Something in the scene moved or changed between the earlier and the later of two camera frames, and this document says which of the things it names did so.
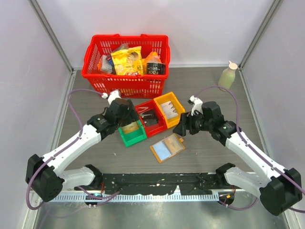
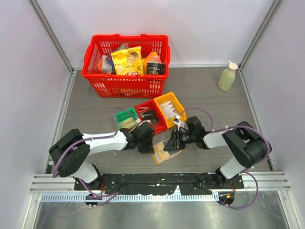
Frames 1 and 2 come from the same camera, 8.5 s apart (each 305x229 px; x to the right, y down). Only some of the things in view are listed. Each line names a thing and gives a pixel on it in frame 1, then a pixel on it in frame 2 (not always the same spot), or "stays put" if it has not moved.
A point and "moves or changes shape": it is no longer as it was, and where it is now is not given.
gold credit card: (173, 144) moves or changes shape
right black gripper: (186, 121) → (174, 142)
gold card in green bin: (130, 127) stays put
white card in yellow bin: (169, 109) stays put
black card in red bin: (150, 119) stays put
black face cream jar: (156, 68) stays put
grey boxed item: (106, 67) stays put
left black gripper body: (130, 117) → (146, 145)
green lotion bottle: (227, 77) stays put
